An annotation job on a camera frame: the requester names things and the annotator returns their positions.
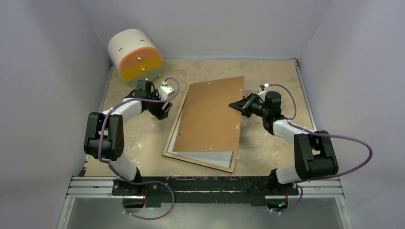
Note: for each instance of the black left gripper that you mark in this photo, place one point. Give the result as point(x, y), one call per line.
point(160, 113)

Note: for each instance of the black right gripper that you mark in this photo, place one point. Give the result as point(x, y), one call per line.
point(241, 104)

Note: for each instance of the wooden picture frame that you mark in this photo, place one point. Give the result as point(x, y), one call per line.
point(188, 160)

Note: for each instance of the brown cardboard backing board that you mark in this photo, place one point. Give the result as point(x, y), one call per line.
point(207, 122)

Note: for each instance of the mountain landscape photo print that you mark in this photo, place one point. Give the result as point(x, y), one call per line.
point(217, 158)

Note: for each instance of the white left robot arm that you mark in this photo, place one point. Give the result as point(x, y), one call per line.
point(104, 135)

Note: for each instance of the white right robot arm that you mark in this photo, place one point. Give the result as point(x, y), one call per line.
point(314, 155)

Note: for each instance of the round white drawer cabinet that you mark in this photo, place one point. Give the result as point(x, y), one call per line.
point(135, 56)

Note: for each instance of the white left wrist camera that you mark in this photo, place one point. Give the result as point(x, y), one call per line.
point(165, 91)

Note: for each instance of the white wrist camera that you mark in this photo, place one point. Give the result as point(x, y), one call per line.
point(165, 91)
point(262, 89)

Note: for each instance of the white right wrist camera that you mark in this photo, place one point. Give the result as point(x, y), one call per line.
point(262, 89)

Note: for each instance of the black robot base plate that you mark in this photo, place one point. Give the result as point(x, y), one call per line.
point(255, 191)

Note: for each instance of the aluminium rail frame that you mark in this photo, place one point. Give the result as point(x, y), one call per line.
point(101, 187)

